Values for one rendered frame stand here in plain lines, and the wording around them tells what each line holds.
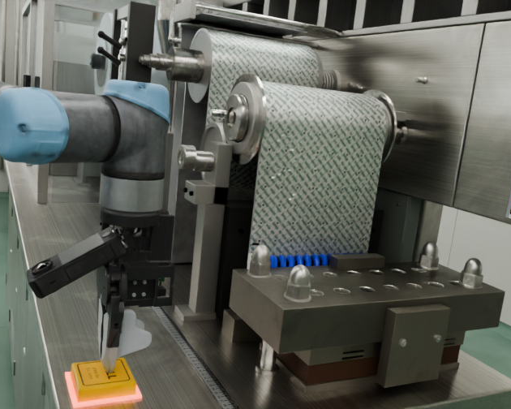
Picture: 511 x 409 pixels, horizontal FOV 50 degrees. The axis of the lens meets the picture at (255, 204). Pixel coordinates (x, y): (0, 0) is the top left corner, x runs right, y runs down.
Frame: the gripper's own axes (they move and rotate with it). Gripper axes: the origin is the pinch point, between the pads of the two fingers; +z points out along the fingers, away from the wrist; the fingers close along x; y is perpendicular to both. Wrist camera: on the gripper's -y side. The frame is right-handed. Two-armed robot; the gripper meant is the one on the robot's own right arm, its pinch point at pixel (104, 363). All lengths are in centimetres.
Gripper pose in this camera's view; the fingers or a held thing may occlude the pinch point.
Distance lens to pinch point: 74.6
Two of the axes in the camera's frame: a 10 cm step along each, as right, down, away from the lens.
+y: 9.0, 0.1, 4.4
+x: -4.3, -2.1, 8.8
